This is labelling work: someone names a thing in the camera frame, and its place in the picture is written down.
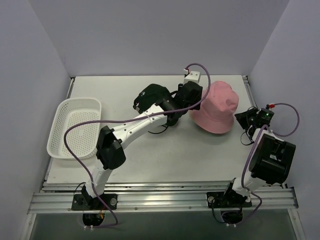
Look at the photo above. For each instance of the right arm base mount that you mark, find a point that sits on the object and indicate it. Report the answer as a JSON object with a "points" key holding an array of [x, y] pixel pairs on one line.
{"points": [[227, 208]]}

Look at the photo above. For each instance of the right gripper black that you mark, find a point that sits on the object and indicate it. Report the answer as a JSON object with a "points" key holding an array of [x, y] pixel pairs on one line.
{"points": [[243, 117]]}

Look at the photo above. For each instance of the black wire hat stand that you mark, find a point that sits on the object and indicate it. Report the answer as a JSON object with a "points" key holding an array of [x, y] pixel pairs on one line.
{"points": [[158, 129]]}

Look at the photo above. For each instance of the aluminium front rail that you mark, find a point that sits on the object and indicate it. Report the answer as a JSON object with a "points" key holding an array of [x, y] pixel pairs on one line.
{"points": [[157, 197]]}

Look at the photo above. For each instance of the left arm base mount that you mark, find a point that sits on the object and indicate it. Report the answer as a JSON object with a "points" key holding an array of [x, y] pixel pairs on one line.
{"points": [[95, 220]]}

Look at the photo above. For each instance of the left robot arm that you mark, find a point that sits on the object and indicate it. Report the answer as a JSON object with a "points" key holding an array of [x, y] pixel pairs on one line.
{"points": [[157, 106]]}

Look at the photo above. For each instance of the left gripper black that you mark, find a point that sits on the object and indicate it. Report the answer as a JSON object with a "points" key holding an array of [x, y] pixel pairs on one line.
{"points": [[194, 93]]}

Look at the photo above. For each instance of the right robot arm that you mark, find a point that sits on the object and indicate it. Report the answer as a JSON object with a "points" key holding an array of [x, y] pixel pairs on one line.
{"points": [[269, 160]]}

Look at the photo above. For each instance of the pink cap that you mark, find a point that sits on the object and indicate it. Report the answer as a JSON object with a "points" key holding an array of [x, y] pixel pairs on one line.
{"points": [[216, 114]]}

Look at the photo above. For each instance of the white plastic basket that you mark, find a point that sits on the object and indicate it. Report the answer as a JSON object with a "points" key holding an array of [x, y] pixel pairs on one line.
{"points": [[82, 139]]}

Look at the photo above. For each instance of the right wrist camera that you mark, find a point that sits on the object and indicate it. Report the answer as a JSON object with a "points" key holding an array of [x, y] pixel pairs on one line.
{"points": [[269, 106]]}

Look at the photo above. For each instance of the dark green cap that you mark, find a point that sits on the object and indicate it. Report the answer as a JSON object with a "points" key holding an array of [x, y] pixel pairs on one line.
{"points": [[155, 94]]}

